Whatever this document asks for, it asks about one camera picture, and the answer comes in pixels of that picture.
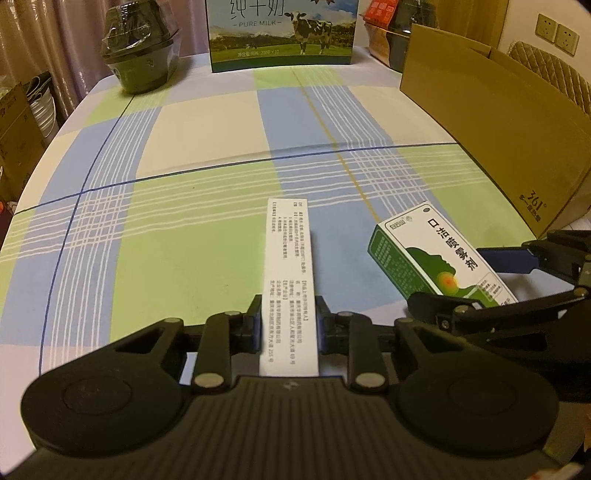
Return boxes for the red printed box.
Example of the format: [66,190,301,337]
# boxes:
[362,0,399,27]

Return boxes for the brown cardboard box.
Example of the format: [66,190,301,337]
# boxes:
[399,24,591,240]

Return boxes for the green and white spray box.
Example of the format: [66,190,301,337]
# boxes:
[367,202,519,309]

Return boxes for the cow print milk carton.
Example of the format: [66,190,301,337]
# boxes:
[205,0,360,74]

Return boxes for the black plastic container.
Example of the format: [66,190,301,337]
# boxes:
[369,0,433,73]

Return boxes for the brown shiny curtain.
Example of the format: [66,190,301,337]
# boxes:
[0,0,208,121]

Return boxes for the dark green wrapped pot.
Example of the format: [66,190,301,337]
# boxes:
[102,0,182,96]

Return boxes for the stack of white bowls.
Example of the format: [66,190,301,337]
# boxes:
[21,71,61,139]

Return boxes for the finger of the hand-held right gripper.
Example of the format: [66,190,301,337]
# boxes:
[407,287,591,336]
[476,228,591,287]

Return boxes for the quilted beige chair back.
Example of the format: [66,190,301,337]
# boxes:
[505,41,591,114]

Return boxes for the wall socket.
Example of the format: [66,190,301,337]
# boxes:
[536,13,581,56]

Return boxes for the brown cardboard cartons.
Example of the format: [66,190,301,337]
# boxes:
[0,83,47,204]

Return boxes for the long white medicine box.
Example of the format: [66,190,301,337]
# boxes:
[259,198,321,378]

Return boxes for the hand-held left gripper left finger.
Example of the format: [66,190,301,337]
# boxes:
[115,295,263,393]

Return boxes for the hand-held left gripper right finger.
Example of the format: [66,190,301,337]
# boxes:
[315,298,458,392]

